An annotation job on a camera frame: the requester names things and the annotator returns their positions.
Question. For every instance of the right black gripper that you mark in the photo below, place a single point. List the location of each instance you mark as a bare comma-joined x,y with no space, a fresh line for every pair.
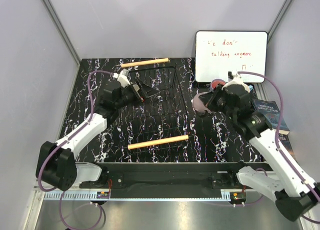
209,98

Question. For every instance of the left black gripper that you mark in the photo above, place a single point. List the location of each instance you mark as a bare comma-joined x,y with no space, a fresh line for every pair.
148,91

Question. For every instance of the pink plastic cup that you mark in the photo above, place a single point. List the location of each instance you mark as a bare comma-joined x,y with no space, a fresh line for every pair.
217,83

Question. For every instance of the lavender plastic cup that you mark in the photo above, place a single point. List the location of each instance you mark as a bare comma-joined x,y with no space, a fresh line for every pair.
212,86

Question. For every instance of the black wire dish rack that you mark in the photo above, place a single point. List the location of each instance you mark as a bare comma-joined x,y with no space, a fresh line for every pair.
161,116

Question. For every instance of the mauve ribbed mug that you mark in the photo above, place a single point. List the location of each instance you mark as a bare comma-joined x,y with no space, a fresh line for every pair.
199,106

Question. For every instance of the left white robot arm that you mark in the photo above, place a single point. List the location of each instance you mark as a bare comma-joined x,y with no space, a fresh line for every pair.
57,160

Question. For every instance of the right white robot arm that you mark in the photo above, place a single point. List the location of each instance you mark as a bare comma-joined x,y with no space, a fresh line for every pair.
294,192

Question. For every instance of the blue paperback book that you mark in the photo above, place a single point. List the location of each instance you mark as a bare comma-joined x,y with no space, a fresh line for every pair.
272,113

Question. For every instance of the white whiteboard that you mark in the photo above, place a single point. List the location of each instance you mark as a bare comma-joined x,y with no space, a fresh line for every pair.
220,52

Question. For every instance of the dark Two Cities book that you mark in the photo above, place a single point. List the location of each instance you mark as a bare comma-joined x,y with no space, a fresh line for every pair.
284,139

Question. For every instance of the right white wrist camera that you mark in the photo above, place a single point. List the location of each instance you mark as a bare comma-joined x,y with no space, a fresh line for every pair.
236,79

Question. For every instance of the rear wooden rack handle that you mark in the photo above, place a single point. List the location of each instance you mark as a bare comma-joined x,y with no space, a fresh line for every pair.
147,62

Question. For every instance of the wooden rack handle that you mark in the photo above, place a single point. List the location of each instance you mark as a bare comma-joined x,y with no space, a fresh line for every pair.
158,142
147,62

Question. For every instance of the front wooden rack handle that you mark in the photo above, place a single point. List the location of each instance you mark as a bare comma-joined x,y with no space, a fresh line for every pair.
158,142

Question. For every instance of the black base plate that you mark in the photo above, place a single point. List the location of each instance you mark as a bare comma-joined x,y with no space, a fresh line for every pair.
170,181

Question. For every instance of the grey slotted cable duct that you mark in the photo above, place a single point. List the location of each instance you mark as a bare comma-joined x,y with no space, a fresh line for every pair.
78,195

